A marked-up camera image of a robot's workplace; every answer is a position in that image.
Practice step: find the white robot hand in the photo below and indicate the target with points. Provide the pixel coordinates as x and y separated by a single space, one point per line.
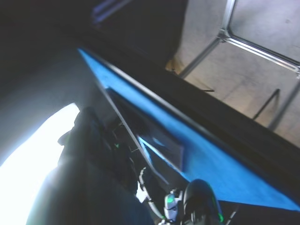
89 187

